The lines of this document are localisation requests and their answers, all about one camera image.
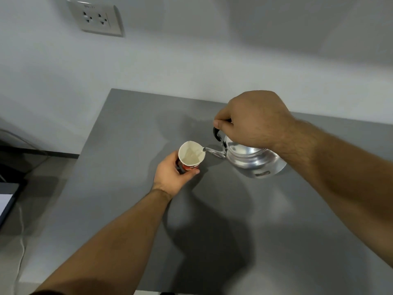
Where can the person's left hand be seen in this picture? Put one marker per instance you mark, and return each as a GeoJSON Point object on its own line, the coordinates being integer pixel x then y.
{"type": "Point", "coordinates": [167, 175]}

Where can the person's right hand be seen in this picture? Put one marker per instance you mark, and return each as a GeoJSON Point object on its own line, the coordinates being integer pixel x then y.
{"type": "Point", "coordinates": [258, 119]}

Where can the person's right thumb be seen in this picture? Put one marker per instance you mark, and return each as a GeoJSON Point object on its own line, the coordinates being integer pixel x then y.
{"type": "Point", "coordinates": [221, 122]}

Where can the person's left thumb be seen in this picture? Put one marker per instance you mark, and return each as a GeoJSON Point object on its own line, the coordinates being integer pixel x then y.
{"type": "Point", "coordinates": [188, 174]}

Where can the red instant noodle cup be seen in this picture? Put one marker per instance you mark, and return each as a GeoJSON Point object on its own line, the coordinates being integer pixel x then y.
{"type": "Point", "coordinates": [191, 157]}

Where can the silver metal kettle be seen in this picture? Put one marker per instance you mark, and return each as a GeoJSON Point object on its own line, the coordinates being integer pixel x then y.
{"type": "Point", "coordinates": [251, 156]}

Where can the person's right forearm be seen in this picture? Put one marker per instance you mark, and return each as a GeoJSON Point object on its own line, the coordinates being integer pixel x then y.
{"type": "Point", "coordinates": [344, 175]}

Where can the person's left forearm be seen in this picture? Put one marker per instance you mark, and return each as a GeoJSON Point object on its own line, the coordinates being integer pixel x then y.
{"type": "Point", "coordinates": [116, 242]}

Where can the white box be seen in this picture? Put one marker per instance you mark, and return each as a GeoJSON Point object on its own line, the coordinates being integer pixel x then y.
{"type": "Point", "coordinates": [5, 202]}

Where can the white wall power socket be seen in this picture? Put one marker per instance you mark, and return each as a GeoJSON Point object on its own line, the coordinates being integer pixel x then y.
{"type": "Point", "coordinates": [95, 18]}

